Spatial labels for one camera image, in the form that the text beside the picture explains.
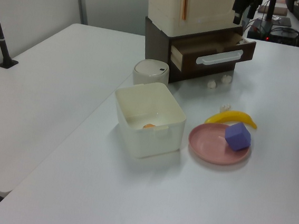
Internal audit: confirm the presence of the brown drawer with white handle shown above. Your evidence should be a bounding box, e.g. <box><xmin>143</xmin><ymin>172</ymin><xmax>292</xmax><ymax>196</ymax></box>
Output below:
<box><xmin>168</xmin><ymin>26</ymin><xmax>257</xmax><ymax>79</ymax></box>

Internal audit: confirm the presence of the dark brown drawer cabinet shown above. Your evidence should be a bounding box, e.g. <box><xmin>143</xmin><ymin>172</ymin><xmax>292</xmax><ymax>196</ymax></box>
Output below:
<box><xmin>139</xmin><ymin>15</ymin><xmax>245</xmax><ymax>91</ymax></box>

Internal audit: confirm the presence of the black electronics box red light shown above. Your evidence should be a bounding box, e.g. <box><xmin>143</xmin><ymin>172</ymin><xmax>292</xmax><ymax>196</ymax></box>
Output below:
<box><xmin>247</xmin><ymin>17</ymin><xmax>299</xmax><ymax>45</ymax></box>

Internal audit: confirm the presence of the white crumpled paper ball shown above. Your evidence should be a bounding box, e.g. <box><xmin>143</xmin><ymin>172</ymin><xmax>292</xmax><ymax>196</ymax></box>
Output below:
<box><xmin>206</xmin><ymin>80</ymin><xmax>219</xmax><ymax>91</ymax></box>
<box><xmin>219</xmin><ymin>103</ymin><xmax>232</xmax><ymax>114</ymax></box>
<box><xmin>220</xmin><ymin>74</ymin><xmax>233</xmax><ymax>85</ymax></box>

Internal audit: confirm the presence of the yellow toy banana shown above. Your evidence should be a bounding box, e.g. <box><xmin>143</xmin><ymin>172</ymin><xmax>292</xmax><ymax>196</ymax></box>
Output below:
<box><xmin>204</xmin><ymin>108</ymin><xmax>259</xmax><ymax>130</ymax></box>

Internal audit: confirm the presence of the small white lidded trash can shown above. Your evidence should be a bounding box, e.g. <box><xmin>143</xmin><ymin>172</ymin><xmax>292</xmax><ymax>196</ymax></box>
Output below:
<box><xmin>131</xmin><ymin>57</ymin><xmax>171</xmax><ymax>89</ymax></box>

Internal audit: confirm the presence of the purple foam cube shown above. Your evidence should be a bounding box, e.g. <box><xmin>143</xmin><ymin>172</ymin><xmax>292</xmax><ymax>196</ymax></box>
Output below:
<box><xmin>223</xmin><ymin>121</ymin><xmax>253</xmax><ymax>153</ymax></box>

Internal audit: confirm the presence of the pink round plate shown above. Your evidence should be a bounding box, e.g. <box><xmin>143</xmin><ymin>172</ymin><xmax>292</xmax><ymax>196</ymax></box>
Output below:
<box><xmin>186</xmin><ymin>121</ymin><xmax>254</xmax><ymax>168</ymax></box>

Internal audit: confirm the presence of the white square storage box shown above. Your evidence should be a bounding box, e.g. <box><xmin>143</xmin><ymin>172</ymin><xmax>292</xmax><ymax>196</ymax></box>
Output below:
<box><xmin>108</xmin><ymin>78</ymin><xmax>190</xmax><ymax>163</ymax></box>

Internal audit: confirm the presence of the black clamp base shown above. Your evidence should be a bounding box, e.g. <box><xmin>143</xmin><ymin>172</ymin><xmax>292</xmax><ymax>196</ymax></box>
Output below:
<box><xmin>0</xmin><ymin>58</ymin><xmax>20</xmax><ymax>71</ymax></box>

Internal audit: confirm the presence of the black upright stand post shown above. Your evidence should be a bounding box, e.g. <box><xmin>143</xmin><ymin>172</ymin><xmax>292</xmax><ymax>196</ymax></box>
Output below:
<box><xmin>264</xmin><ymin>0</ymin><xmax>278</xmax><ymax>23</ymax></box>

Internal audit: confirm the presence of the cream toy fridge orange handle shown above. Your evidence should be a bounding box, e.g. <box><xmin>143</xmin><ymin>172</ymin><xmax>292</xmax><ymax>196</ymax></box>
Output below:
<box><xmin>144</xmin><ymin>0</ymin><xmax>243</xmax><ymax>44</ymax></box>

